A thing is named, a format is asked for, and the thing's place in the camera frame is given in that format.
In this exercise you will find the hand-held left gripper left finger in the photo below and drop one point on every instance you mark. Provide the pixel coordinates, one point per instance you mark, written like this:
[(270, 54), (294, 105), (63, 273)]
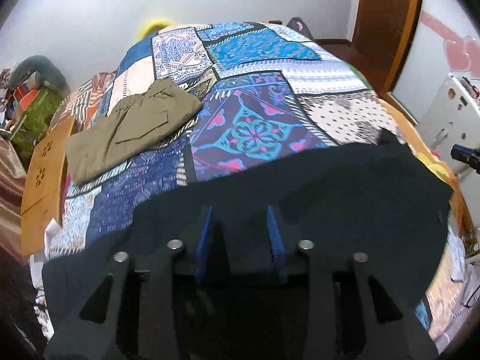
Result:
[(204, 242)]

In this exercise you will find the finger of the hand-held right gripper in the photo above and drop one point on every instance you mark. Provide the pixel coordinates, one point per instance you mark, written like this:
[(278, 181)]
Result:
[(465, 155)]

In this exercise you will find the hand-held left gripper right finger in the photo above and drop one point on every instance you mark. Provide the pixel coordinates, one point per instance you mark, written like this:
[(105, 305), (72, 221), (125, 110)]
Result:
[(276, 242)]

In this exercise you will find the black pants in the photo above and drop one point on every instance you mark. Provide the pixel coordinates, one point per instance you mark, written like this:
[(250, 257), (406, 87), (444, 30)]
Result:
[(318, 183)]

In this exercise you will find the olive green pants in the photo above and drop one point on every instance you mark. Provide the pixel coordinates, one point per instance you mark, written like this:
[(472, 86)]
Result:
[(127, 131)]

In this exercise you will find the patchwork bedspread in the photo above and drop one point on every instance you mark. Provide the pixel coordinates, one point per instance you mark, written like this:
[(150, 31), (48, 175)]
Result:
[(262, 120)]

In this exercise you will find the brown cardboard lap desk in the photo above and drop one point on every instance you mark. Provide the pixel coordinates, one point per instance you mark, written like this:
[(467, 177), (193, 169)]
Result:
[(41, 172)]

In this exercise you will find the orange striped patchwork cloth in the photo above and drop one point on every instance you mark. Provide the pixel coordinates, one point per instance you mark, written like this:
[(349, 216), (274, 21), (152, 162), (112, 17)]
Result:
[(86, 97)]

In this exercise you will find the dark bag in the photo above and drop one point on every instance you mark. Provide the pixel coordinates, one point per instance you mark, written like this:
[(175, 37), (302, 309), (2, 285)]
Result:
[(300, 26)]

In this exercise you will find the green patterned box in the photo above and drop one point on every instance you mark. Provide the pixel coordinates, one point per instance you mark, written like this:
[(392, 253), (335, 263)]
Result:
[(35, 114)]

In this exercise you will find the yellow pillow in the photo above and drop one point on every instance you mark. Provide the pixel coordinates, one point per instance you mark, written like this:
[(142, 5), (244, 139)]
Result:
[(150, 26)]

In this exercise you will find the grey neck pillow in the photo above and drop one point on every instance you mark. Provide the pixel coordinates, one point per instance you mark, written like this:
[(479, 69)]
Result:
[(41, 67)]

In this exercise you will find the pink bow wall decal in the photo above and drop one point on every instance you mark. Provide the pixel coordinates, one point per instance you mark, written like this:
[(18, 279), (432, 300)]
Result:
[(455, 50)]

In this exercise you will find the wooden door frame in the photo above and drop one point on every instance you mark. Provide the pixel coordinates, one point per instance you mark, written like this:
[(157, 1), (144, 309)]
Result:
[(386, 26)]

